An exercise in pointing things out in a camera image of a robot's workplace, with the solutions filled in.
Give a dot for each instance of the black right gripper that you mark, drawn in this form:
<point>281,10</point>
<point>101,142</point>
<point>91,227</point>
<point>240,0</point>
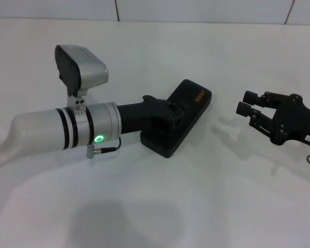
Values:
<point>294,121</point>

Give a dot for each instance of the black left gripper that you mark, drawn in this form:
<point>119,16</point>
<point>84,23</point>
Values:
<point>142,116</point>

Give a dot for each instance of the black glasses case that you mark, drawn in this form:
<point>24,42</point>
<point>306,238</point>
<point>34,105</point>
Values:
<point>191,113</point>

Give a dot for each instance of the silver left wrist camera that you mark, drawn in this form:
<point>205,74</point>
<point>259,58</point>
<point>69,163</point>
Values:
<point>80,69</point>

